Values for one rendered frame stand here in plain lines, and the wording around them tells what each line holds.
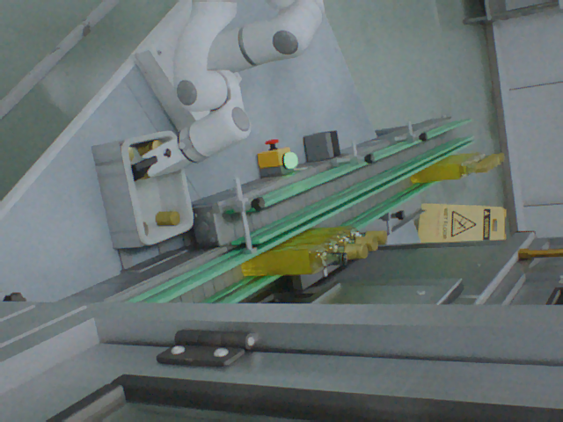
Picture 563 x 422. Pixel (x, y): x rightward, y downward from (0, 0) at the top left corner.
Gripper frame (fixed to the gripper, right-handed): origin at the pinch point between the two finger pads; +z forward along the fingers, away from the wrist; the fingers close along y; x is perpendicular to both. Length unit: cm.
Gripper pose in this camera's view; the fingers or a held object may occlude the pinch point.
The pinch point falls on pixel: (142, 170)
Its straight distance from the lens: 151.4
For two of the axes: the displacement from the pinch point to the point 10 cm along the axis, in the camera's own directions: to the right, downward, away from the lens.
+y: 5.1, -2.1, 8.3
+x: -3.8, -9.3, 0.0
